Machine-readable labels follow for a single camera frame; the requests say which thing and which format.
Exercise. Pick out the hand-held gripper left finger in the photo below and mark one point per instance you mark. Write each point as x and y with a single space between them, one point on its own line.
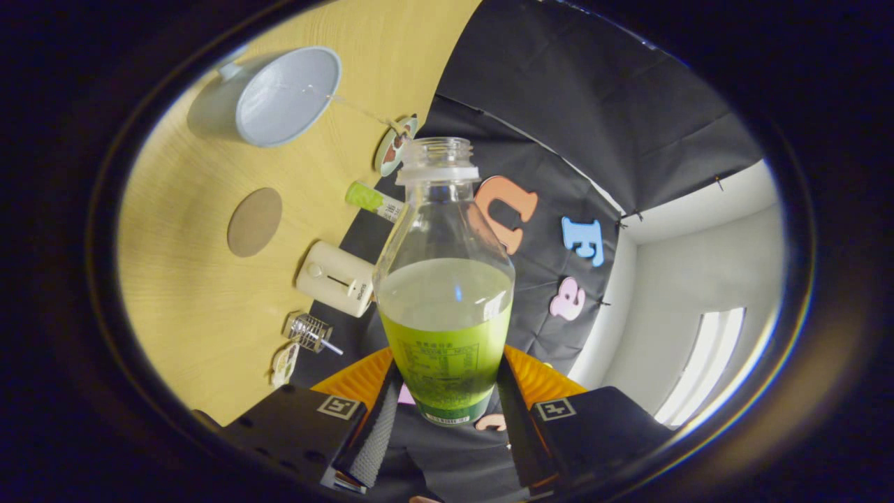
374 436

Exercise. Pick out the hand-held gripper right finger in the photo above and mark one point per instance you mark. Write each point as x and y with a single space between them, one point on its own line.
515 433

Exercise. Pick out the clear juice bottle green label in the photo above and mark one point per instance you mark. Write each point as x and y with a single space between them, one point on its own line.
447 349

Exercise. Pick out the round brown coaster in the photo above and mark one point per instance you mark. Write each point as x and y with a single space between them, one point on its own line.
255 222

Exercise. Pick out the light blue cup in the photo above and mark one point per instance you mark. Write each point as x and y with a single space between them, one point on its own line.
286 98

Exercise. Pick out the small white-capped green bottle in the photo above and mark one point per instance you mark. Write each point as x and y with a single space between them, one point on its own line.
370 199

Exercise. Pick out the white divided dish with grains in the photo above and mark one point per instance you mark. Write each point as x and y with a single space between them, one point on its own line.
285 367

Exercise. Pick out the white toaster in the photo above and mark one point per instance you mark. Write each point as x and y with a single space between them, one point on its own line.
335 279

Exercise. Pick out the ceiling light panel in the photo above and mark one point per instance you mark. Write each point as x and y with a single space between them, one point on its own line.
705 363

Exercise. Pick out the wooden table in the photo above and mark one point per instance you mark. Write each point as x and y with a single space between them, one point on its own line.
195 314

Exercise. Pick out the pale green plate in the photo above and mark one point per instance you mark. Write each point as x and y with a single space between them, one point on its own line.
383 166

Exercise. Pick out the brown cookie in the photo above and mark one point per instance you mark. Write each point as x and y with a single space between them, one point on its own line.
390 154
401 135

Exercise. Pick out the black backdrop cloth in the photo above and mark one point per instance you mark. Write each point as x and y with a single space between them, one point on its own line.
594 105

